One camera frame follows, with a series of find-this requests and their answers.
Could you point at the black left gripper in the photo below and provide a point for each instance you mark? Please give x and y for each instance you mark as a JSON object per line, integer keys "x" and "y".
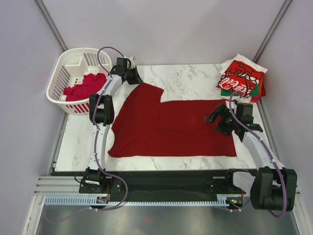
{"x": 137, "y": 80}

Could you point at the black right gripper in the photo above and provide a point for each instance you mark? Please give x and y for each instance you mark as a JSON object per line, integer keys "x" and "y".
{"x": 221, "y": 110}

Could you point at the dark red t-shirt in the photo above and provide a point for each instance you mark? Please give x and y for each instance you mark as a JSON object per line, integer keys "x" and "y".
{"x": 145, "y": 126}

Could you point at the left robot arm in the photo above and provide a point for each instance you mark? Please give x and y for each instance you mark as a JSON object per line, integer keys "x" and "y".
{"x": 101, "y": 114}

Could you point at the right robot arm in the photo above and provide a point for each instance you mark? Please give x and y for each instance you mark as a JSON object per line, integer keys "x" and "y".
{"x": 273, "y": 187}

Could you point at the folded magenta t-shirt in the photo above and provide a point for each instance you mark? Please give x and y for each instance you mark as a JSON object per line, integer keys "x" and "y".
{"x": 255, "y": 99}

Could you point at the folded green t-shirt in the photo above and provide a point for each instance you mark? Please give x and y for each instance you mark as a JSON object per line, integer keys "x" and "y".
{"x": 254, "y": 93}

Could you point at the bright red shirt in basket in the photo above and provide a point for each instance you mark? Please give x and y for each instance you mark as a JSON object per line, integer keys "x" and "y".
{"x": 91, "y": 85}

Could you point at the folded coca-cola t-shirt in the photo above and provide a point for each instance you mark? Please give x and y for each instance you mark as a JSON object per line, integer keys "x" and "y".
{"x": 240, "y": 75}

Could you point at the folded white t-shirt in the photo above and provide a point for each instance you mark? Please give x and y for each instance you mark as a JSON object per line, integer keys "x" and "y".
{"x": 243, "y": 75}

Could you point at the folded orange t-shirt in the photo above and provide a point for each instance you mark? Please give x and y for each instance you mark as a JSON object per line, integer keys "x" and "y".
{"x": 262, "y": 91}

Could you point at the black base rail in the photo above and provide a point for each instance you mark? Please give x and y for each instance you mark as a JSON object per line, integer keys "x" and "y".
{"x": 177, "y": 185}

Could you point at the right aluminium frame post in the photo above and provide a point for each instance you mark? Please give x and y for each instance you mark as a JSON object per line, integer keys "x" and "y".
{"x": 272, "y": 29}

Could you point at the aluminium frame post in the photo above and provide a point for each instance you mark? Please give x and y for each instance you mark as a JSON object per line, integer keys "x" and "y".
{"x": 51, "y": 24}
{"x": 272, "y": 29}

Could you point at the left aluminium frame post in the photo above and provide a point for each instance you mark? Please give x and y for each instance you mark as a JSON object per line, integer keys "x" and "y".
{"x": 51, "y": 24}

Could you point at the white slotted cable duct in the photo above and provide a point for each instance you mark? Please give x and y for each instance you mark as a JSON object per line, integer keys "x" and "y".
{"x": 97, "y": 201}

